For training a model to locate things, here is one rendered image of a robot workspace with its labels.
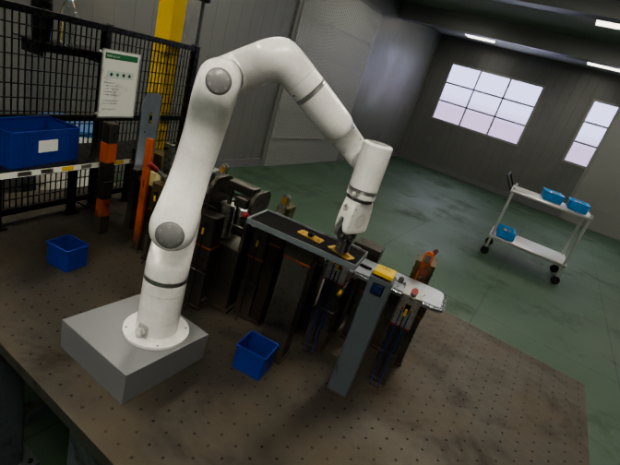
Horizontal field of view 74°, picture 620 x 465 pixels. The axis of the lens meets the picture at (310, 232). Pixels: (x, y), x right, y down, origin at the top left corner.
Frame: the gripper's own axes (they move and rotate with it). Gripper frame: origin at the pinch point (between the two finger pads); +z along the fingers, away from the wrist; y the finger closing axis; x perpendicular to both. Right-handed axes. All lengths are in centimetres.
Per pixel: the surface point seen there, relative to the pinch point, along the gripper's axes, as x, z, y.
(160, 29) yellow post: 165, -40, 13
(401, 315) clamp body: -15.8, 20.1, 22.1
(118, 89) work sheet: 142, -9, -14
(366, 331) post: -15.4, 21.9, 4.4
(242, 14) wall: 401, -75, 218
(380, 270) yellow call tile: -12.0, 2.5, 4.9
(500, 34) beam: 313, -184, 691
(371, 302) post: -13.6, 12.2, 3.6
